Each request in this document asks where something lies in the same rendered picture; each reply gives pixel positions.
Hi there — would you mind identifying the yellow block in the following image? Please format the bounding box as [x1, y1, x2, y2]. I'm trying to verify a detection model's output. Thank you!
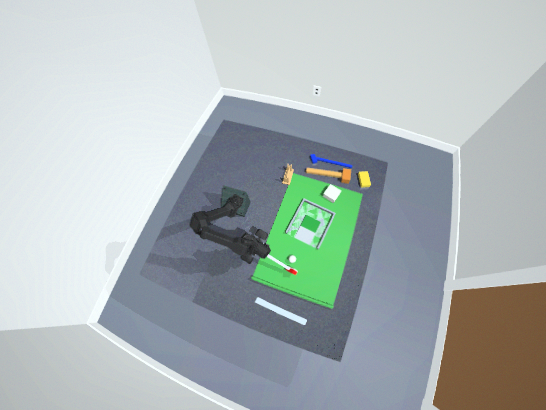
[358, 171, 371, 188]

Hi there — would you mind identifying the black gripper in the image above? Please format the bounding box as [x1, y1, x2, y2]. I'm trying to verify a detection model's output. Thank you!
[241, 229, 268, 264]

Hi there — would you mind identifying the green flat mat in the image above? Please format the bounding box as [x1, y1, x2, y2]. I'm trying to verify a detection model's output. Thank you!
[252, 173, 363, 309]

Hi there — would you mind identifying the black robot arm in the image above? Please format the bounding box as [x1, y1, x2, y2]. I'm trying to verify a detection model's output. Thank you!
[190, 194, 271, 259]

